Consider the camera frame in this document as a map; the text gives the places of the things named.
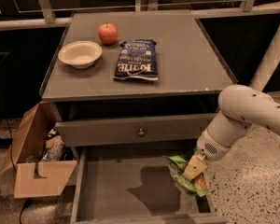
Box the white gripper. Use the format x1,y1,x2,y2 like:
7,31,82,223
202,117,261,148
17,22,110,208
182,130,231,181

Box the green rice chip bag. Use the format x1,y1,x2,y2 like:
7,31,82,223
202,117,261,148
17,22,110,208
164,155,210,197

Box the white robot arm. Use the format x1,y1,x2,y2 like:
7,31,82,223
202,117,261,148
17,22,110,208
183,25,280,180

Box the grey top drawer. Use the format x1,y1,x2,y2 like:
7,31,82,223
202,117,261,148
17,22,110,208
56,113,216,147

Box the round metal drawer knob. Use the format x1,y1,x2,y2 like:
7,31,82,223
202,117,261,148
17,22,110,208
137,128,146,137

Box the grey open middle drawer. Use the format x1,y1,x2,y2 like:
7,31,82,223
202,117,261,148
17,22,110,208
70,140,228,224

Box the grey drawer cabinet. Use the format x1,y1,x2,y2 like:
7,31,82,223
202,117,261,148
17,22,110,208
39,9,239,162

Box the blue kettle chip bag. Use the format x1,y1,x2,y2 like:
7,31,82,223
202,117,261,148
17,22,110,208
114,39,158,81

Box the packaged items in box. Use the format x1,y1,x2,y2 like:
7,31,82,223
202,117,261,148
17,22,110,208
41,128,73,162

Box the red apple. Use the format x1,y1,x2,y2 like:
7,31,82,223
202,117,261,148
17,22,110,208
98,22,118,45

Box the white paper bowl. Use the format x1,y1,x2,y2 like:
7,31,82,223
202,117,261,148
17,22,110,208
58,41,103,69

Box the open cardboard box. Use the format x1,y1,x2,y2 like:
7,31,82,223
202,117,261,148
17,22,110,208
1,102,78,199

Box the metal railing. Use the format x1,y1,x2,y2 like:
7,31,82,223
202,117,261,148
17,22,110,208
0,0,280,32

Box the black cable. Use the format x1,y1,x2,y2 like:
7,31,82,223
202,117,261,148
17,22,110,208
0,77,31,224

